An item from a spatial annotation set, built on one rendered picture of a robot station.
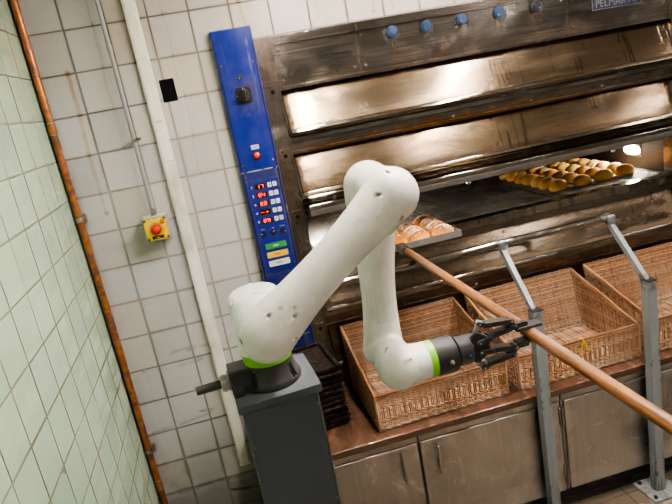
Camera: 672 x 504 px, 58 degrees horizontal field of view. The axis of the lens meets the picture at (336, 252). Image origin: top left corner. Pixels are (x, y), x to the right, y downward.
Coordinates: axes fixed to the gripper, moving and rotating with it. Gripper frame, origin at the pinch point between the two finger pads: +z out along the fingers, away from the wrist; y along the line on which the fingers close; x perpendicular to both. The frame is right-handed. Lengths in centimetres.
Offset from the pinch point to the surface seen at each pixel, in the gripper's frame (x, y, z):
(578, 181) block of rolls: -133, -2, 107
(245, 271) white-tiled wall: -122, 1, -61
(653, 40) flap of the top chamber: -118, -63, 139
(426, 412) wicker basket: -71, 59, -7
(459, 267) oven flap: -118, 21, 34
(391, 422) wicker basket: -71, 59, -21
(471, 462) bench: -66, 83, 7
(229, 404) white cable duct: -121, 59, -81
